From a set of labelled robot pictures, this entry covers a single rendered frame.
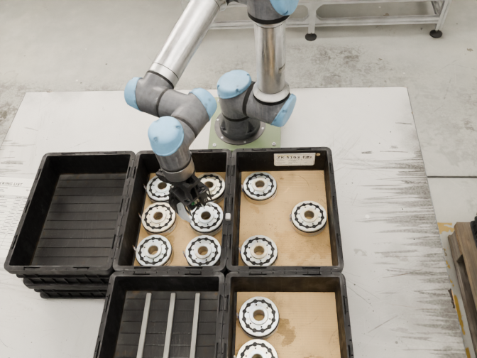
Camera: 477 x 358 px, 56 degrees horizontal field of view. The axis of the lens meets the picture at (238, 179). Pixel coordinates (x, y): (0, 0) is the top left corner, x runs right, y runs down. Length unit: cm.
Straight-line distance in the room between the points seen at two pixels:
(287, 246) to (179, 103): 53
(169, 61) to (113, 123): 80
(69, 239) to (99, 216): 11
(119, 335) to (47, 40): 278
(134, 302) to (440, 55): 255
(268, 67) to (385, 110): 64
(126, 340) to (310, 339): 47
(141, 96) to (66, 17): 282
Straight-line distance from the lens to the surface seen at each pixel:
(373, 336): 136
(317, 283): 119
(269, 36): 125
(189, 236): 133
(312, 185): 140
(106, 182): 151
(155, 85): 108
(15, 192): 181
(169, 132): 94
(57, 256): 143
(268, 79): 135
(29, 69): 350
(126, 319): 128
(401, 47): 324
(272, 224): 132
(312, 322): 121
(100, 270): 124
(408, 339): 138
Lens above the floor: 199
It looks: 55 degrees down
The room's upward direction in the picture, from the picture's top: 8 degrees counter-clockwise
